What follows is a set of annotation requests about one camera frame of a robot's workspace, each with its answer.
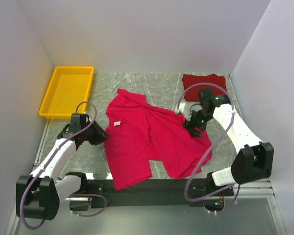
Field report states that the black base beam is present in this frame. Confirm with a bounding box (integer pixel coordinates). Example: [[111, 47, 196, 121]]
[[87, 178, 226, 209]]

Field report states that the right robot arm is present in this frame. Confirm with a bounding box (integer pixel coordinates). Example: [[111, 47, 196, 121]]
[[184, 88, 274, 195]]

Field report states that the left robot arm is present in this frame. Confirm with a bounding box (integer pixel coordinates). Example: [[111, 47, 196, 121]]
[[16, 114, 110, 220]]

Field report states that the yellow plastic tray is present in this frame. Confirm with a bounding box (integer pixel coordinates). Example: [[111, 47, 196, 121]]
[[39, 66, 95, 119]]

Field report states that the bright red t-shirt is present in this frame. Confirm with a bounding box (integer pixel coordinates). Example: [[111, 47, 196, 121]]
[[104, 89, 211, 190]]

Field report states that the folded dark red t-shirt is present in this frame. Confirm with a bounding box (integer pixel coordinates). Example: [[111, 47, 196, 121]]
[[182, 73, 226, 101]]

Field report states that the aluminium rail frame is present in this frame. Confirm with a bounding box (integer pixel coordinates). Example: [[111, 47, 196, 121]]
[[3, 119, 289, 235]]

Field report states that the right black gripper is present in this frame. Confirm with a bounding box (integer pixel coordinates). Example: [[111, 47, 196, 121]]
[[182, 108, 213, 139]]

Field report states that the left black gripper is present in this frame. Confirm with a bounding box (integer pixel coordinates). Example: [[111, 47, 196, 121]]
[[81, 119, 111, 145]]

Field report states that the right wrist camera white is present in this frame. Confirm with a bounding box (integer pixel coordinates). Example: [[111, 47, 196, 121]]
[[174, 101, 199, 120]]

